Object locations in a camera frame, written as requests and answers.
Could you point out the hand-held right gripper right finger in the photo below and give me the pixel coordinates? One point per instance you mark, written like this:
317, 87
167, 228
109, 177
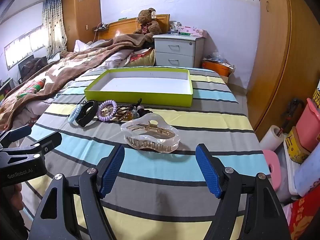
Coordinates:
208, 172

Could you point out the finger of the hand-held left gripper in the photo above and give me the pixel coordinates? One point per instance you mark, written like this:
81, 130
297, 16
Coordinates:
20, 131
48, 140

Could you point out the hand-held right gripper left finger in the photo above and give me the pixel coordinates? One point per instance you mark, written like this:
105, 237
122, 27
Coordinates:
112, 172

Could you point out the clear hair claw clip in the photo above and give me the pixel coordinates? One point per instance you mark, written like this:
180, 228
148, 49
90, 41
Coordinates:
150, 145

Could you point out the black wristband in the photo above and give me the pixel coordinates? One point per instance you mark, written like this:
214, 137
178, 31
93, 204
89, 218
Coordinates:
93, 107

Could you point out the yellow-green shallow box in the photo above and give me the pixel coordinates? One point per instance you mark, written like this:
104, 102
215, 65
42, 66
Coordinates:
140, 96

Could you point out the person's left forearm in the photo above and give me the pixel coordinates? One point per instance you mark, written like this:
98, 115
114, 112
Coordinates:
10, 220

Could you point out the person's left hand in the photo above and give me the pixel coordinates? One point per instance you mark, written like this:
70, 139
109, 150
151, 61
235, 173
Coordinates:
16, 196

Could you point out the striped bed sheet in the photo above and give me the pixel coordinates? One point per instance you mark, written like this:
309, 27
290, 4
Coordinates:
175, 127

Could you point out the pink foam roll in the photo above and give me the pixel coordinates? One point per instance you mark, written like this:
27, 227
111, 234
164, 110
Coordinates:
271, 160

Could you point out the dark chair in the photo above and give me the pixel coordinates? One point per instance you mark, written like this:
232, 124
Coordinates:
30, 67

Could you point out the white paper roll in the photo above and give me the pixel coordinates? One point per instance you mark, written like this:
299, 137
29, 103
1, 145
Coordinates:
268, 140

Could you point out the brown fleece blanket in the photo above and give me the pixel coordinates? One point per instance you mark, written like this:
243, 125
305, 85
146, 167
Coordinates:
75, 62

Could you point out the window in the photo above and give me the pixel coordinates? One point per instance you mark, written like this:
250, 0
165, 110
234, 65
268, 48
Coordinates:
25, 45

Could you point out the yellow carton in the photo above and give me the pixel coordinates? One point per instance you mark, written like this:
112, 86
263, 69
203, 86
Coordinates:
295, 150

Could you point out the white cloth bundle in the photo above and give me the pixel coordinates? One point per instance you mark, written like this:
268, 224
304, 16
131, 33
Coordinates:
308, 175

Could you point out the orange box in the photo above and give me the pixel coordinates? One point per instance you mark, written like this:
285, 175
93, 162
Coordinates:
215, 68

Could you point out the red bag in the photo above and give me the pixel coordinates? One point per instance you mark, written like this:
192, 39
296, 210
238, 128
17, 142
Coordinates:
305, 217

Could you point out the patterned curtain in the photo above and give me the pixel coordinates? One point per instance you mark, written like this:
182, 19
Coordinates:
53, 30

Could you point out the pink plastic bin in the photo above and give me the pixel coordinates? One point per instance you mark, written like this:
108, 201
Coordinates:
307, 127

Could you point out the clear plastic bags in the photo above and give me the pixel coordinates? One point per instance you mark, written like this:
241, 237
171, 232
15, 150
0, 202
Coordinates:
217, 58

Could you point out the yellow pillow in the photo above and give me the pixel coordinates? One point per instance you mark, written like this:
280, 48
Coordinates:
143, 58

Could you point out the grey drawer nightstand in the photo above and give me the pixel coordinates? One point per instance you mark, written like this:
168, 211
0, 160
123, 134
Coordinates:
175, 55

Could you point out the power strip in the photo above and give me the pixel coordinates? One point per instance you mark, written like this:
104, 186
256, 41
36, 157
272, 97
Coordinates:
101, 27

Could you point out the large wooden wardrobe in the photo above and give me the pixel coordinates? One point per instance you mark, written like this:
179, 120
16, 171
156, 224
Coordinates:
275, 67

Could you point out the tall narrow wooden wardrobe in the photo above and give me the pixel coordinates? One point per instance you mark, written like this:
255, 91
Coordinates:
82, 17

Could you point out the wooden headboard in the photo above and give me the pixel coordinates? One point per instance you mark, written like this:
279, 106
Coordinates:
125, 27

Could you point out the pink floral box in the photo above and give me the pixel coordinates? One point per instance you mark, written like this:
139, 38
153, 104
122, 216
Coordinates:
193, 31

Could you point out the glass jar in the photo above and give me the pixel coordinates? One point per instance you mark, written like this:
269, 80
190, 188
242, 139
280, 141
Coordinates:
175, 27

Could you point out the brown teddy bear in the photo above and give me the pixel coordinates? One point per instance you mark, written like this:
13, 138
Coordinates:
147, 22

